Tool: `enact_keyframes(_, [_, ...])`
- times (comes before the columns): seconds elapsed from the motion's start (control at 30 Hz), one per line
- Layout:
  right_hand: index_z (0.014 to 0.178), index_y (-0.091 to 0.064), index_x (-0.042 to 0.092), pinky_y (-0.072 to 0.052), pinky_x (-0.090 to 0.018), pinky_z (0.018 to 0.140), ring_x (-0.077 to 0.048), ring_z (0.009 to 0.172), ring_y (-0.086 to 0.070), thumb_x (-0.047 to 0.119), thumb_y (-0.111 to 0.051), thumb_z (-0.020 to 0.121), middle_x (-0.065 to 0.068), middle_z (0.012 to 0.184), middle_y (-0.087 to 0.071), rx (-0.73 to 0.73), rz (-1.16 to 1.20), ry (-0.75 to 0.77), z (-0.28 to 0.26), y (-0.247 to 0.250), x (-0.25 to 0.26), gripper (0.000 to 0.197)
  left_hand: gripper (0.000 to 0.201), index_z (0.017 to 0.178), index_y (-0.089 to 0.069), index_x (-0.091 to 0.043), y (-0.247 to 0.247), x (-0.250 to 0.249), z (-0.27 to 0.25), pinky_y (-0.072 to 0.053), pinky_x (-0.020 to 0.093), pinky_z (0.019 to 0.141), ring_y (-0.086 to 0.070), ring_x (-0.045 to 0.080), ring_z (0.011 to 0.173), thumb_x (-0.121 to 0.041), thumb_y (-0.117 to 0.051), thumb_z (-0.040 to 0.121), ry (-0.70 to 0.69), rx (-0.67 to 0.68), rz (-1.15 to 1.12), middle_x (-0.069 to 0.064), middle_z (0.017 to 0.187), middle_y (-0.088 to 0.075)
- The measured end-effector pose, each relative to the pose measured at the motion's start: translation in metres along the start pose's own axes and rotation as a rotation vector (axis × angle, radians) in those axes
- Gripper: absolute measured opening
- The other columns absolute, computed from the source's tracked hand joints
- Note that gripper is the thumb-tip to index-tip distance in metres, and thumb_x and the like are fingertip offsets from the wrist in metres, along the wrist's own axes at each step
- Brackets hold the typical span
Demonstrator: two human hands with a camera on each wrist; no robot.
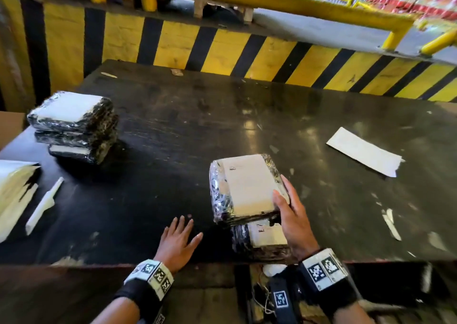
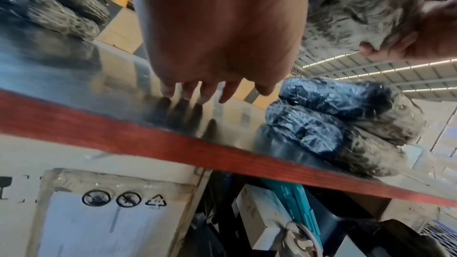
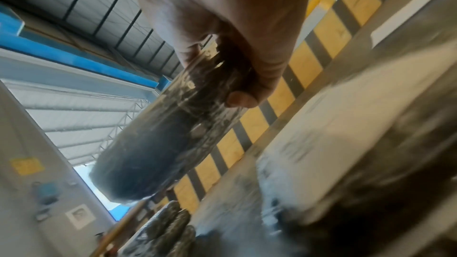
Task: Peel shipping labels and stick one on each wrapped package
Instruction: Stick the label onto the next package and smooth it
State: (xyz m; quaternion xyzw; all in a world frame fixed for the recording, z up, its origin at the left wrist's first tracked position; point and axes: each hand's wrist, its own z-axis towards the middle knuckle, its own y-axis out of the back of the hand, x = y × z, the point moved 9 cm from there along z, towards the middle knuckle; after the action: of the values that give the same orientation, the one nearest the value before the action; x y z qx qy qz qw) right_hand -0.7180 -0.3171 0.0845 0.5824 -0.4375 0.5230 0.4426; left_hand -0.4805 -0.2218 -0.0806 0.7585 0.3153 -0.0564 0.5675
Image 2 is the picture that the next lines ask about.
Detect person's left hand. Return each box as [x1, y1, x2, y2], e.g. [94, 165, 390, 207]
[130, 0, 309, 106]

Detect person's right hand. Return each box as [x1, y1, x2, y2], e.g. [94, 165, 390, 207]
[358, 0, 457, 62]

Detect shiny black film package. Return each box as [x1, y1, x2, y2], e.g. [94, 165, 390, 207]
[278, 78, 427, 147]
[301, 0, 426, 59]
[266, 100, 408, 178]

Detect stack black packets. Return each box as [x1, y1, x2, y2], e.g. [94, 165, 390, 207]
[0, 0, 113, 41]

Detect stack of pale cartons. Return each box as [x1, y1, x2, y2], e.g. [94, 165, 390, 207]
[410, 99, 457, 175]

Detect plain brown cardboard box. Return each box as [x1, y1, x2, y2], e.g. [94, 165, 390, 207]
[346, 190, 442, 230]

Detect flat white box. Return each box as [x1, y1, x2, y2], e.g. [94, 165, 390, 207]
[232, 184, 288, 251]

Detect teal plastic case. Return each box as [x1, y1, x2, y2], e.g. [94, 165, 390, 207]
[263, 179, 324, 251]

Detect white printed cardboard box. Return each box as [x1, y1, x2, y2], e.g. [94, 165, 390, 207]
[0, 134, 213, 257]

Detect white tape roll holder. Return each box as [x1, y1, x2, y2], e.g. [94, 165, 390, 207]
[281, 221, 317, 257]

